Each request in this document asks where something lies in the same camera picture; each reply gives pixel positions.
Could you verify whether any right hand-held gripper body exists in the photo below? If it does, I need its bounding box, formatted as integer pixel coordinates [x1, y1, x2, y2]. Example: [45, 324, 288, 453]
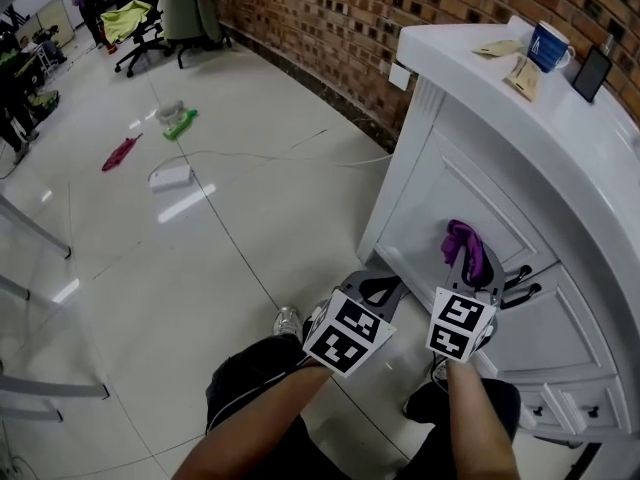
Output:
[425, 287, 500, 364]

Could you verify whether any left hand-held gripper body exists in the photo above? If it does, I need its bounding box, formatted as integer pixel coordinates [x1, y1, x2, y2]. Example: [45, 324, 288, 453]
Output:
[302, 287, 398, 379]

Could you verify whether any purple cloth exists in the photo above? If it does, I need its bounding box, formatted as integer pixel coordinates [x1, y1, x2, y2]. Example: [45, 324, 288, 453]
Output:
[439, 219, 490, 280]

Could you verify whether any white cabinet door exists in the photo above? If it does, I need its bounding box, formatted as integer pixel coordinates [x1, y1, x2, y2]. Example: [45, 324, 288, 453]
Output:
[374, 127, 559, 314]
[492, 262, 621, 374]

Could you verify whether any person's right forearm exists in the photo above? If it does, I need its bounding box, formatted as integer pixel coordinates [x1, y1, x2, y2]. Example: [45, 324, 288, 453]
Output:
[444, 360, 521, 480]

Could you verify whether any person's left forearm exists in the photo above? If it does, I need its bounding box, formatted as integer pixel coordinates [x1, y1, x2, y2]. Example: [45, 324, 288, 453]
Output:
[172, 362, 334, 480]

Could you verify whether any white drawer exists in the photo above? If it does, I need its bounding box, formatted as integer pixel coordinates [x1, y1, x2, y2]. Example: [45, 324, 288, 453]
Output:
[559, 387, 626, 432]
[519, 385, 576, 432]

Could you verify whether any white vanity cabinet with sink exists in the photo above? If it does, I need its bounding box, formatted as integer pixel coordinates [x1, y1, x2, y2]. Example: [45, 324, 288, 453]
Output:
[396, 15, 640, 434]

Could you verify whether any red cloth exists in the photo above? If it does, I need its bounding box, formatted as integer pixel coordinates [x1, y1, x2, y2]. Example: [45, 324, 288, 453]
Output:
[101, 132, 144, 173]

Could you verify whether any person's left white shoe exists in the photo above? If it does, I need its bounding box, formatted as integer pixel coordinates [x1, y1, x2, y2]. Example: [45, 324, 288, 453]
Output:
[273, 306, 304, 339]

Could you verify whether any person's right leg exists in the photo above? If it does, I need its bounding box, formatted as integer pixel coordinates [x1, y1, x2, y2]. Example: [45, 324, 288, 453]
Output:
[403, 377, 522, 480]

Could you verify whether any person's leg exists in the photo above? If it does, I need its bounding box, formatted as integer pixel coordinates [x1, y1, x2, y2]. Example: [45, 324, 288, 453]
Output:
[204, 335, 306, 437]
[403, 377, 522, 480]

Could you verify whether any person's left leg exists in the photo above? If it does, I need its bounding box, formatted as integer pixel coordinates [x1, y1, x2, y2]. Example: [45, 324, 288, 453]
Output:
[204, 335, 306, 437]

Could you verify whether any black metal pole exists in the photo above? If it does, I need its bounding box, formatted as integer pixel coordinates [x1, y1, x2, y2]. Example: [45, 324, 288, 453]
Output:
[567, 441, 602, 480]

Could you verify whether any white power strip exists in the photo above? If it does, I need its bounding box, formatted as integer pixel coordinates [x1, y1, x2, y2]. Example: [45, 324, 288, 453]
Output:
[148, 164, 194, 193]

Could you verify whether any black phone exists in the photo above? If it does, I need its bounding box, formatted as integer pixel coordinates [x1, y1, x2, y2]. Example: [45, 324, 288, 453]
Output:
[571, 32, 615, 104]

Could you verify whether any green spray bottle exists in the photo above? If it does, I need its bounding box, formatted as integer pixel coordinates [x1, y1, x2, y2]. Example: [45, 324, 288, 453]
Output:
[163, 108, 199, 142]

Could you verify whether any blue ceramic mug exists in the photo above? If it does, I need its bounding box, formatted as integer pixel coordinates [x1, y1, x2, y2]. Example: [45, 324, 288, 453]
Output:
[527, 20, 577, 74]

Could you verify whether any clear plastic bowl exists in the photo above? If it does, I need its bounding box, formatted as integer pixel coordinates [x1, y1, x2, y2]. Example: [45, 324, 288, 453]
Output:
[154, 98, 186, 124]

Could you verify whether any black garment rack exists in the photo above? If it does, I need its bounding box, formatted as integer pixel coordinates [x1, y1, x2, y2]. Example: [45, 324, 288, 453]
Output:
[174, 30, 234, 70]

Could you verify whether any black office chair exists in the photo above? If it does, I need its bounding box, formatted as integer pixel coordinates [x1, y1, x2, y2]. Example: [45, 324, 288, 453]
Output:
[113, 2, 176, 79]

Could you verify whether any green hanging coat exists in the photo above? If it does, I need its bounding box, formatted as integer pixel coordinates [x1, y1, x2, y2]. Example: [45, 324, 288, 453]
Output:
[162, 0, 224, 44]

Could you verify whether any yellow-green garment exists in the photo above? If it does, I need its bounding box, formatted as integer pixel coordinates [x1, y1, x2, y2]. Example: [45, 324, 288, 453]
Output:
[99, 0, 154, 44]

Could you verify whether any green black bag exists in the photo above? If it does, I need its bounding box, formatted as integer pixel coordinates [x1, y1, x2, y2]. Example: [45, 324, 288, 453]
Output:
[28, 90, 62, 119]

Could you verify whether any black door handle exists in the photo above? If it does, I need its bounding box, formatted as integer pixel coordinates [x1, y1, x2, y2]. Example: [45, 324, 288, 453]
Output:
[499, 282, 543, 310]
[502, 265, 533, 289]

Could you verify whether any white wall socket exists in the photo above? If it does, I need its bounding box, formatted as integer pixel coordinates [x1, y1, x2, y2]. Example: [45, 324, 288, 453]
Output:
[388, 62, 413, 91]

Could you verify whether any white frame table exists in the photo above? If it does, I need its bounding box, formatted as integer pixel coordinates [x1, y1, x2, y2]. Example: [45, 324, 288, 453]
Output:
[0, 191, 110, 423]

